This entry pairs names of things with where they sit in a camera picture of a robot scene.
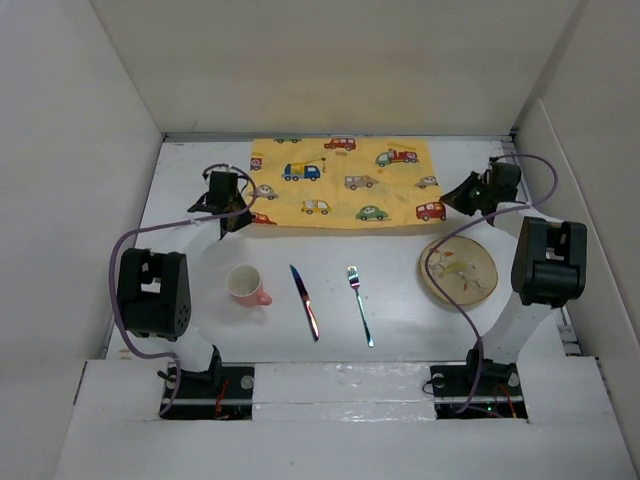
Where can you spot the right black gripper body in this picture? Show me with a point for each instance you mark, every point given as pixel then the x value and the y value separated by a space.
pixel 469 197

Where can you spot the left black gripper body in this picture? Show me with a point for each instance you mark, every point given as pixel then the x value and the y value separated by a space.
pixel 241 220

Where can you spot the beige bird-pattern plate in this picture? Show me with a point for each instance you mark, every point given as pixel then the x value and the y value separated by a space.
pixel 462 267

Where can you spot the pink ceramic mug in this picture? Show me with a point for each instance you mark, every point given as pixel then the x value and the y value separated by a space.
pixel 244 284

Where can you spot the iridescent table knife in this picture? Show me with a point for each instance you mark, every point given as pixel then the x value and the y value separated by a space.
pixel 306 302

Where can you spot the yellow car-print cloth placemat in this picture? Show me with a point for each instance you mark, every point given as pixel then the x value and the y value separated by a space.
pixel 344 183

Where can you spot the iridescent fork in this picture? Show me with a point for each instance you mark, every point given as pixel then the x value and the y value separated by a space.
pixel 354 282

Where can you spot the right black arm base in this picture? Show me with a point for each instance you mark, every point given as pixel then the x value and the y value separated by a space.
pixel 460 391

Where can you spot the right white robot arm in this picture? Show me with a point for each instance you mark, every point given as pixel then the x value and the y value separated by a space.
pixel 549 267

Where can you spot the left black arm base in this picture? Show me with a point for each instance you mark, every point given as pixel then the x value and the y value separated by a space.
pixel 222 393

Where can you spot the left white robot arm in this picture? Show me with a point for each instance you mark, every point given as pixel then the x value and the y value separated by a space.
pixel 150 291

